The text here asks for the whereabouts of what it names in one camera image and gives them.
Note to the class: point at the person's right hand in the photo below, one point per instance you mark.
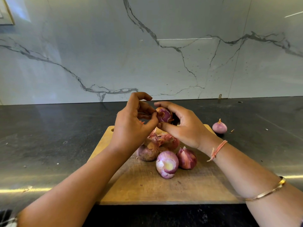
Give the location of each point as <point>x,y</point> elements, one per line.
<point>191,127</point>

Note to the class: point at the person's left hand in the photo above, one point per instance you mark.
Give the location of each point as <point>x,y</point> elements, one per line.
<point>130,127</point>

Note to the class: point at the small red onion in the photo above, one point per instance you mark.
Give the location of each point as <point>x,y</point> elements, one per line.
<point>219,127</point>

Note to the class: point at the brownish red onion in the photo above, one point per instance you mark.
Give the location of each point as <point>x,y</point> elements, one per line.
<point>148,151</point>

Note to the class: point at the pile of onion peels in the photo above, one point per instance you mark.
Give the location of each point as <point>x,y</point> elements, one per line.
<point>163,138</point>

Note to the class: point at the red onion with pale patch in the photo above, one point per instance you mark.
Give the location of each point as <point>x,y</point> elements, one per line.
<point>167,164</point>

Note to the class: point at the person's right forearm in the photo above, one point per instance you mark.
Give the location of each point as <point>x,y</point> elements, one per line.
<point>258,184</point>

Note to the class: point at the person's left forearm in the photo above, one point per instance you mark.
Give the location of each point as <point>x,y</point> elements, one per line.
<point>68,193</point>

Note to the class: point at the wooden cutting board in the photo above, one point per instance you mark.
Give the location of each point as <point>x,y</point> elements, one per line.
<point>137,186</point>

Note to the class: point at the gold bangle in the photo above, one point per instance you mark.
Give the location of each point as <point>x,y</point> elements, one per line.
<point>265,191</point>

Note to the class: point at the black white plaid sleeve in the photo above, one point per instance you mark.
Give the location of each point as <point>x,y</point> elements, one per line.
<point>5,220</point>

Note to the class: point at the small brown wall-edge object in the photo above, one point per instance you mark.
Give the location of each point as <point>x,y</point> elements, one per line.
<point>219,97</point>

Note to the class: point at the white wall switch plate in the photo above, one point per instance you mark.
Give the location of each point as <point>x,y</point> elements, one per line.
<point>4,10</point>

